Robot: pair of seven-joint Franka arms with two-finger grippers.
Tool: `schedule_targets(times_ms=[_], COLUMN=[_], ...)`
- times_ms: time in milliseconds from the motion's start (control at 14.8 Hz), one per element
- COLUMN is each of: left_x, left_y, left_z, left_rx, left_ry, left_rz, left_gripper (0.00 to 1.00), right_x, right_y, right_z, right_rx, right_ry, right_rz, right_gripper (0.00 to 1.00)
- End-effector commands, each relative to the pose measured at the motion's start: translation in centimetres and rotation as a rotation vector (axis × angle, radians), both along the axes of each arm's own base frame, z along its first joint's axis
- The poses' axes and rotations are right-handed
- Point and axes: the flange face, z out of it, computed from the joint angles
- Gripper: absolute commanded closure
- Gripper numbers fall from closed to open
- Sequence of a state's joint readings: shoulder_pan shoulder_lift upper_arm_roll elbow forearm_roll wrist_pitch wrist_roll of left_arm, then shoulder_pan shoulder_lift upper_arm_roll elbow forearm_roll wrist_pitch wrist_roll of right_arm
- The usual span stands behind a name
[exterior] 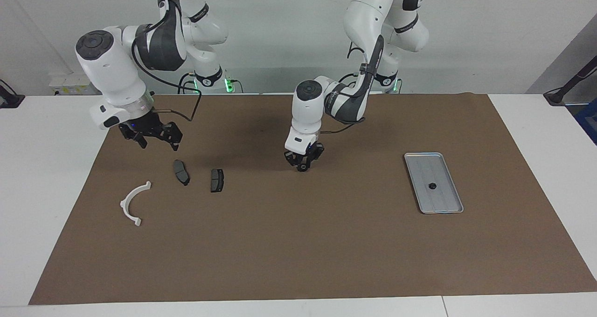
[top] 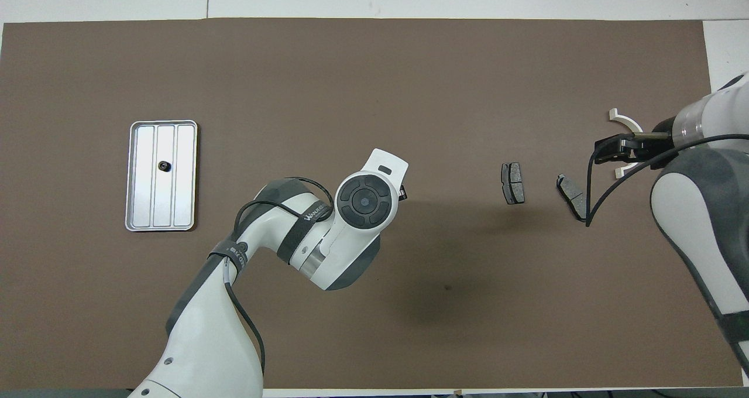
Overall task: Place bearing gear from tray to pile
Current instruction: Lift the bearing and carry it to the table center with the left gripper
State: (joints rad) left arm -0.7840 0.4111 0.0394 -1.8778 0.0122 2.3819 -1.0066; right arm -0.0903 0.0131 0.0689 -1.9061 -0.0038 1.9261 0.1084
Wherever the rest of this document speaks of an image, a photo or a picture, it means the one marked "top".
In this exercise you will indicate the large dark brake pad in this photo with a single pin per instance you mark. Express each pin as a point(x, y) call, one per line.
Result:
point(570, 193)

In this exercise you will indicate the large brown table mat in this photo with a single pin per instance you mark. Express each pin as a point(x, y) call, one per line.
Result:
point(374, 93)

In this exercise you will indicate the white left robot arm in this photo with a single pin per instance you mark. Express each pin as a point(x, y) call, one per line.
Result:
point(205, 339)

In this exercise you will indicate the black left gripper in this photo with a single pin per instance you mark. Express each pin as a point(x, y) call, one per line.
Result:
point(402, 192)

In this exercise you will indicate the silver metal ribbed tray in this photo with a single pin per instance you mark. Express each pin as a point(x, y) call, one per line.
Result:
point(181, 181)

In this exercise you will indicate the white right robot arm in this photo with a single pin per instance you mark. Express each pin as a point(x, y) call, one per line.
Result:
point(690, 210)

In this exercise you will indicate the small dark brake pad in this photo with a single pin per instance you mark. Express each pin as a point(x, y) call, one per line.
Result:
point(513, 182)

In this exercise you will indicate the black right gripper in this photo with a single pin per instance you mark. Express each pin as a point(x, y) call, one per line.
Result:
point(655, 145)

